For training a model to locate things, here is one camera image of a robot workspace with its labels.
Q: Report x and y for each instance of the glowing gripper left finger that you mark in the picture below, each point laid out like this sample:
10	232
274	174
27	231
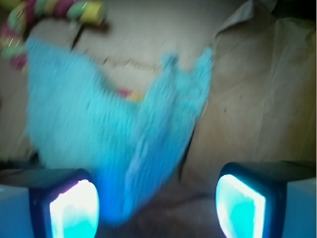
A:
48	203

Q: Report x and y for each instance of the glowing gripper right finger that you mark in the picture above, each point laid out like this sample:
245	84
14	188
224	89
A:
267	199

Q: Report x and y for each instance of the light blue terry cloth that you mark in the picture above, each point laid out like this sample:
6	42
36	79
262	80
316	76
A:
77	119

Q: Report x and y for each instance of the brown paper bag bin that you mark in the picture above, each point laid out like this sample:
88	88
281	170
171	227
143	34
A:
262	105

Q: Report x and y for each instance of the multicolour twisted rope toy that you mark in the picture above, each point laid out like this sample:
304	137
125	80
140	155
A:
24	13

